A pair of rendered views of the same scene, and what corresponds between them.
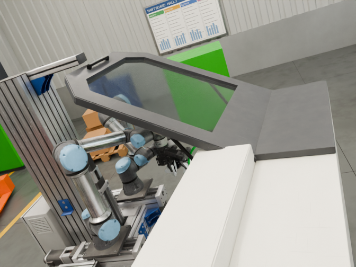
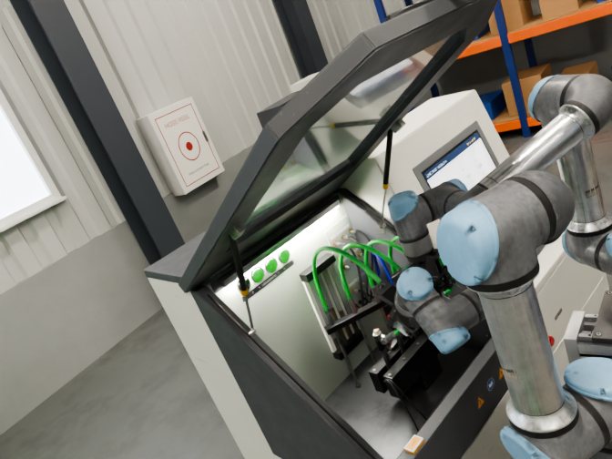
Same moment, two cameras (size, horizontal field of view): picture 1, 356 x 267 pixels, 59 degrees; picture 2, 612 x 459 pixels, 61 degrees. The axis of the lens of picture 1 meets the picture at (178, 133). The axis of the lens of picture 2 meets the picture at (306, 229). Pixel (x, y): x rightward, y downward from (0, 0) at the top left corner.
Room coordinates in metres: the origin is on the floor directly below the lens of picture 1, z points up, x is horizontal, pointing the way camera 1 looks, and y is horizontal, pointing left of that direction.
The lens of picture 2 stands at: (2.83, 0.38, 1.99)
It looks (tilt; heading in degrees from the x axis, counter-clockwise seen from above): 19 degrees down; 205
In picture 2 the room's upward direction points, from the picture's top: 22 degrees counter-clockwise
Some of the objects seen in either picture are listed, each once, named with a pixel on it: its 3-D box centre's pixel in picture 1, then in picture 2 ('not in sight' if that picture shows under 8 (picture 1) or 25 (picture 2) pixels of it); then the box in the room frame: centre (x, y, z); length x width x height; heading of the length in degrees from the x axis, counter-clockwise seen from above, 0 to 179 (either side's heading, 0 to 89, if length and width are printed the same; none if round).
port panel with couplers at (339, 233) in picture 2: not in sight; (352, 260); (1.18, -0.25, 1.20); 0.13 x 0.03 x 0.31; 151
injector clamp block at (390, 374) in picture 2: not in sight; (416, 360); (1.41, -0.08, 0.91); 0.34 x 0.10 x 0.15; 151
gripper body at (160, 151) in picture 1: (164, 154); (428, 271); (1.66, 0.11, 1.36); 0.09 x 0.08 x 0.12; 61
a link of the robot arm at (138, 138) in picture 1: (140, 138); (446, 200); (1.62, 0.20, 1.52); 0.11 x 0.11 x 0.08; 32
